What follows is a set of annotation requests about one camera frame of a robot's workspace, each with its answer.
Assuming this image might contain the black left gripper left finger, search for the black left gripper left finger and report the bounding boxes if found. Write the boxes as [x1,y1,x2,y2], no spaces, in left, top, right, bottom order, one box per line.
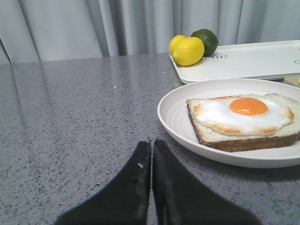
[55,142,151,225]

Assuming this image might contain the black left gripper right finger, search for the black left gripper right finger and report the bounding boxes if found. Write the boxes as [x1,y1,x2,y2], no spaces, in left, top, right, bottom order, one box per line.
[152,139,261,225]

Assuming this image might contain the bread slice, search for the bread slice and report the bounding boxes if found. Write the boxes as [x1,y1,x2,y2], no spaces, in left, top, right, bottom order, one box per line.
[186,94,300,152]

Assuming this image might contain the white round plate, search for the white round plate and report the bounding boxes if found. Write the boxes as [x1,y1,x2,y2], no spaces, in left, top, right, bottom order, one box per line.
[157,79,300,168]

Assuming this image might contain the fried egg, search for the fried egg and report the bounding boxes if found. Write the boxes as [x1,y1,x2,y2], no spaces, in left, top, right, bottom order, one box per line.
[192,97,294,136]

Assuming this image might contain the white rectangular tray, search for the white rectangular tray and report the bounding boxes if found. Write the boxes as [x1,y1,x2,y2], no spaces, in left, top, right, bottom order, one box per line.
[173,40,300,84]

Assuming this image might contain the yellow lemon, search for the yellow lemon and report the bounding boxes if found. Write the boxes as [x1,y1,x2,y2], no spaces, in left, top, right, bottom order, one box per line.
[169,35,204,66]

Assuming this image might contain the green lime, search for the green lime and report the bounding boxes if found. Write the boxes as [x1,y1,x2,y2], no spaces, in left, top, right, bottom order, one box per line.
[190,29,218,56]

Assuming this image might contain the wooden cutting board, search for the wooden cutting board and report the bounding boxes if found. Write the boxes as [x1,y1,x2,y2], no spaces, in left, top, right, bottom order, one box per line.
[283,76,300,88]

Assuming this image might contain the grey curtain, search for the grey curtain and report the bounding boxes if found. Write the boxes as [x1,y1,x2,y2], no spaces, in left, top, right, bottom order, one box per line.
[0,0,300,64]

